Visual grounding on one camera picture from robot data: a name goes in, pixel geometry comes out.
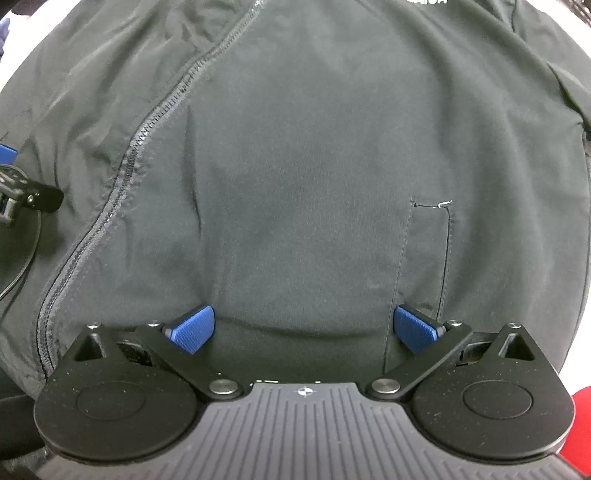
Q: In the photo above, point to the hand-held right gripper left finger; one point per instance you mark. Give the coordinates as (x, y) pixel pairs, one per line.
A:
(194, 328)

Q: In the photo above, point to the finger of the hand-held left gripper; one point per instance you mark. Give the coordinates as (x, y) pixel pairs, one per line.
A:
(7, 153)
(41, 197)

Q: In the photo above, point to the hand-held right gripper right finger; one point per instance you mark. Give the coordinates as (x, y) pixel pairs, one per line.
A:
(415, 328)

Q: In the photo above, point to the black zip jacket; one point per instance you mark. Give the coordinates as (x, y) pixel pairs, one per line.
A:
(300, 184)

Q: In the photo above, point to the purple floral bedsheet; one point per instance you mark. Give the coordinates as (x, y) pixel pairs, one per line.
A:
(18, 300)

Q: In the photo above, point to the red object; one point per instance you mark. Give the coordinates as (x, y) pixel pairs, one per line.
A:
(577, 420)

